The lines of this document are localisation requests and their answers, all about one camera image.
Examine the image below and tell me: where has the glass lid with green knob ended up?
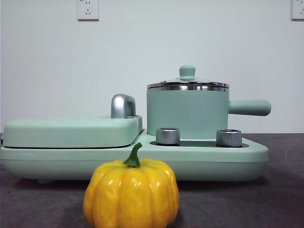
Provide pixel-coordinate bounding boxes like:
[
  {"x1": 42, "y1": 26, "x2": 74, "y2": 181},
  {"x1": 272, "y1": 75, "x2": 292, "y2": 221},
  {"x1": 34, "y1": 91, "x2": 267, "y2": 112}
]
[{"x1": 146, "y1": 65, "x2": 230, "y2": 90}]

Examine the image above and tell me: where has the yellow toy pumpkin green stem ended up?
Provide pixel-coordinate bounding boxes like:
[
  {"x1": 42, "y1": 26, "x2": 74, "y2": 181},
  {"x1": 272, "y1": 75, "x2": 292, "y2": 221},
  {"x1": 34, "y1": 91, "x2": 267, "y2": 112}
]
[{"x1": 83, "y1": 142, "x2": 180, "y2": 228}]

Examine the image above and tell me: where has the silver control knob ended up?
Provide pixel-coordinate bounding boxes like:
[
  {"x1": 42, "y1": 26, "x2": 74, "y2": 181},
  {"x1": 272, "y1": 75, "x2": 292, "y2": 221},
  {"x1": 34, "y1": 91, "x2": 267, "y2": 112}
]
[
  {"x1": 216, "y1": 129, "x2": 243, "y2": 147},
  {"x1": 156, "y1": 127, "x2": 181, "y2": 145}
]

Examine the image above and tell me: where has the mint green breakfast machine base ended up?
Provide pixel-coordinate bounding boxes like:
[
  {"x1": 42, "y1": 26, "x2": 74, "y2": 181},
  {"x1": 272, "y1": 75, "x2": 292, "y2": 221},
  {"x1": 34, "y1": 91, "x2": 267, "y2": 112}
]
[{"x1": 0, "y1": 129, "x2": 269, "y2": 185}]

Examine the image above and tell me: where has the mint green pot with handle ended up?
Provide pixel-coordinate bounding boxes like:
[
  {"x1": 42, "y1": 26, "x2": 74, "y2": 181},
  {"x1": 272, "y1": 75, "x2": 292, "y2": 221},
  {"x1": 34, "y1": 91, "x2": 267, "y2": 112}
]
[{"x1": 146, "y1": 85, "x2": 272, "y2": 141}]

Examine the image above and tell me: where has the white wall socket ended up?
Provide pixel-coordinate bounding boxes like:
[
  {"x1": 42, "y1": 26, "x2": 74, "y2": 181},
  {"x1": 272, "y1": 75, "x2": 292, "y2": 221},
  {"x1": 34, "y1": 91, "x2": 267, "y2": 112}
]
[
  {"x1": 291, "y1": 0, "x2": 304, "y2": 20},
  {"x1": 77, "y1": 0, "x2": 100, "y2": 21}
]

